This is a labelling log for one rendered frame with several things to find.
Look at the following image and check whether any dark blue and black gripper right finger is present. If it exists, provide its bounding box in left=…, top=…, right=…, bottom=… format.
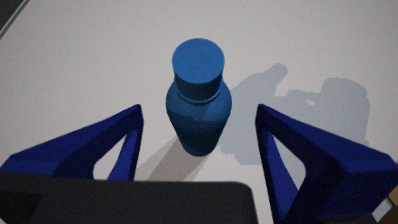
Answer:
left=255, top=104, right=398, bottom=224

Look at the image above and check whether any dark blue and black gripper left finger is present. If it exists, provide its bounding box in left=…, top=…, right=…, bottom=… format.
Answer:
left=0, top=104, right=144, bottom=180

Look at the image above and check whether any blue bottle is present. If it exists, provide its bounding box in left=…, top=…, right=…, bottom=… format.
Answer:
left=165, top=38, right=232, bottom=157

